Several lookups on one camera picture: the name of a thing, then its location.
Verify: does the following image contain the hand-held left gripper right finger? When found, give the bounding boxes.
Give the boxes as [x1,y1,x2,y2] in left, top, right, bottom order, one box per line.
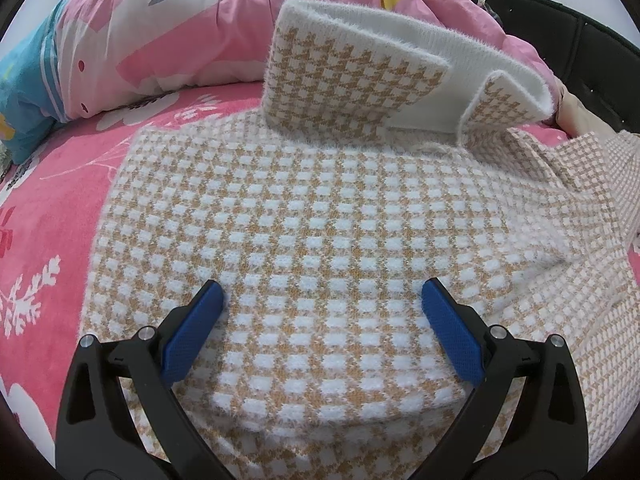
[410,278,588,480]

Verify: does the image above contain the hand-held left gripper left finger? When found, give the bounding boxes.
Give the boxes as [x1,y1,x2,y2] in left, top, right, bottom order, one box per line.
[55,280,236,480]

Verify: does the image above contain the beige white houndstooth sweater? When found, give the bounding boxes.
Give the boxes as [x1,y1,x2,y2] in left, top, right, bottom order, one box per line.
[80,0,640,480]

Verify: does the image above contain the pink floral bed blanket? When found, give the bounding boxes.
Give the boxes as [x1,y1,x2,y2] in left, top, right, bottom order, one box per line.
[0,85,576,441]

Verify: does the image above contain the beige cloth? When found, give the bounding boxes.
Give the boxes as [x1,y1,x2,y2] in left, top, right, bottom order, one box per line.
[556,85,617,139]

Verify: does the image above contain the pink printed duvet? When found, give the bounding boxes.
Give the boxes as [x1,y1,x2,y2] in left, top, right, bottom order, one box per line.
[0,0,561,161]

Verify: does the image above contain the black padded headboard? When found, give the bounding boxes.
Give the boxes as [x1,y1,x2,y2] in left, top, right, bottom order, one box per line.
[470,0,640,136]

